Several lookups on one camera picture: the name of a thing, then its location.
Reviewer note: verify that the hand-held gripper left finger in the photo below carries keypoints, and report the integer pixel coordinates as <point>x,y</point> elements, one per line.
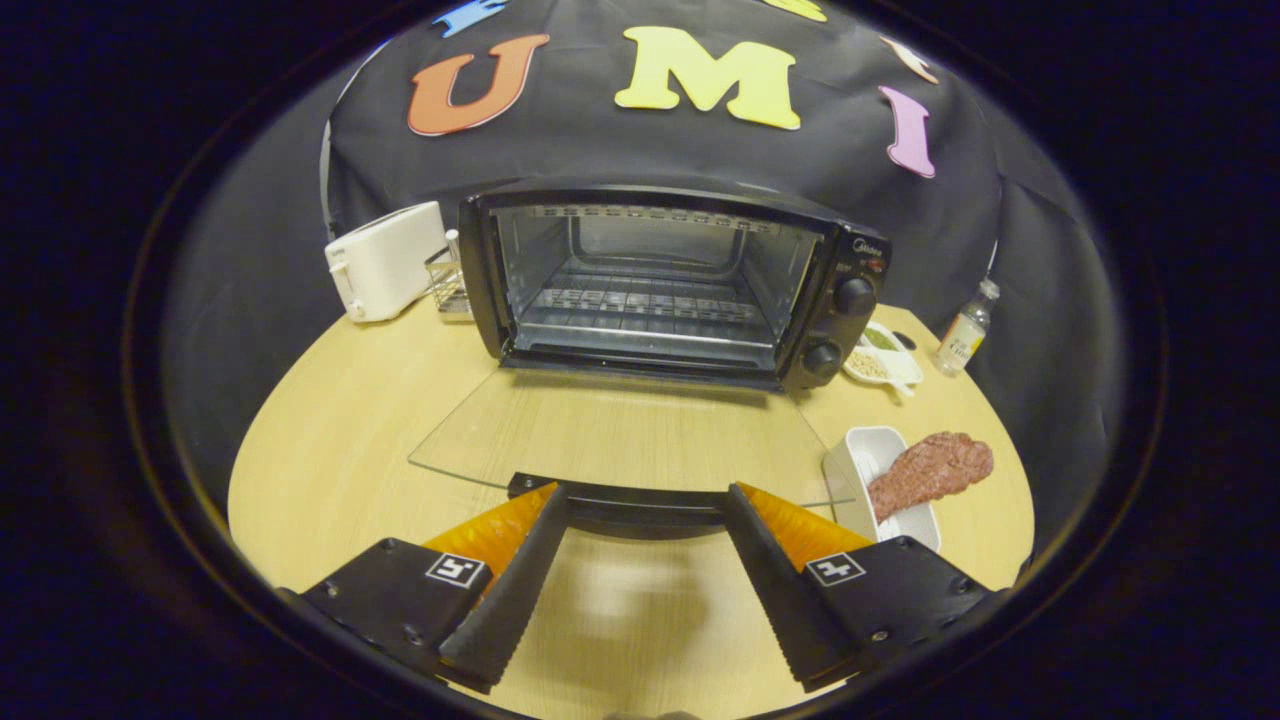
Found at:
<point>515,590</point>

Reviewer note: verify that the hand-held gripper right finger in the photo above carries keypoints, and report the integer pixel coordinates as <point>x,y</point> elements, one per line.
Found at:
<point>775,590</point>

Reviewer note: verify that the reddish brown meat slab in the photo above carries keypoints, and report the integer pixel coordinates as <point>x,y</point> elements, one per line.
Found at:
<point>930,470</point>

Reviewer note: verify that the black toaster oven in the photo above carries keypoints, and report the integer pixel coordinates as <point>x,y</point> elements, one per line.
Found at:
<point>845,335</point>

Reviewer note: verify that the white pop-up toaster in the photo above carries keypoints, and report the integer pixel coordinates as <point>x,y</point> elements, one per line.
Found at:
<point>385,262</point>

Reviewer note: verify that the white rectangular tray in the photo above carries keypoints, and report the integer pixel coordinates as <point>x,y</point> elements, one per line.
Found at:
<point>858,455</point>

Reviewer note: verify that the white divided spice dish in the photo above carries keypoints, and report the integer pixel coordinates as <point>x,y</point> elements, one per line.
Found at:
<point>880,362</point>

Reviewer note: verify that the small black disc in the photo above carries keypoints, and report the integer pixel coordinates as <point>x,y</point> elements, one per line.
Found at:
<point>905,341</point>

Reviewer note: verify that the small clear bottle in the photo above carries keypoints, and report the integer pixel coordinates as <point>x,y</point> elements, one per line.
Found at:
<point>965,335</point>

